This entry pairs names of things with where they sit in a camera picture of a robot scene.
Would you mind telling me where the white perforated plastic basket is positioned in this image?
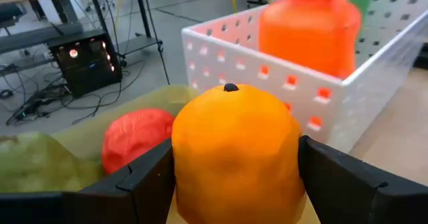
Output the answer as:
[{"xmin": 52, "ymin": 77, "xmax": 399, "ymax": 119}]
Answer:
[{"xmin": 181, "ymin": 0, "xmax": 428, "ymax": 154}]

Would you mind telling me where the red toy fruit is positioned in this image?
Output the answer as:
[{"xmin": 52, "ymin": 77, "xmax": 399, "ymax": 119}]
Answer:
[{"xmin": 101, "ymin": 108, "xmax": 176, "ymax": 175}]

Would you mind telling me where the orange toy fruit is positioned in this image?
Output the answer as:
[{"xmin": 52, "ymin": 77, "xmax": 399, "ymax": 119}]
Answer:
[{"xmin": 171, "ymin": 82, "xmax": 307, "ymax": 224}]

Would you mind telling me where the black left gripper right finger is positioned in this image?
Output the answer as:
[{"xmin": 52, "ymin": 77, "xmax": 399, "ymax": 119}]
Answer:
[{"xmin": 298, "ymin": 135, "xmax": 428, "ymax": 224}]

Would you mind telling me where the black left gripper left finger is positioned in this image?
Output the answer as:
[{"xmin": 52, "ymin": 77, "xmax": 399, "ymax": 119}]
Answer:
[{"xmin": 0, "ymin": 138, "xmax": 177, "ymax": 224}]

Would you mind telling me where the yellow translucent plastic bin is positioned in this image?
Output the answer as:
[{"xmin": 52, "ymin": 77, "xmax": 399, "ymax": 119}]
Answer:
[{"xmin": 49, "ymin": 84, "xmax": 201, "ymax": 166}]

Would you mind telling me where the orange squeeze bottle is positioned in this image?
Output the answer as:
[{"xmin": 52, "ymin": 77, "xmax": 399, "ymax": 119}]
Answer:
[{"xmin": 258, "ymin": 0, "xmax": 362, "ymax": 80}]

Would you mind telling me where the black computer tower with lights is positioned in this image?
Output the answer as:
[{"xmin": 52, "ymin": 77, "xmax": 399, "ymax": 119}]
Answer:
[{"xmin": 48, "ymin": 29, "xmax": 123, "ymax": 98}]

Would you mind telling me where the yellow-green toy pear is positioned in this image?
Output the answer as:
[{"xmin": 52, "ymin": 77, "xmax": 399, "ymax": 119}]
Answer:
[{"xmin": 0, "ymin": 132, "xmax": 104, "ymax": 194}]

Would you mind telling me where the black floor cable bundle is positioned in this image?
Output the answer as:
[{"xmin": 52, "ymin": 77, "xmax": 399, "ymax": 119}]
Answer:
[{"xmin": 0, "ymin": 60, "xmax": 148, "ymax": 126}]

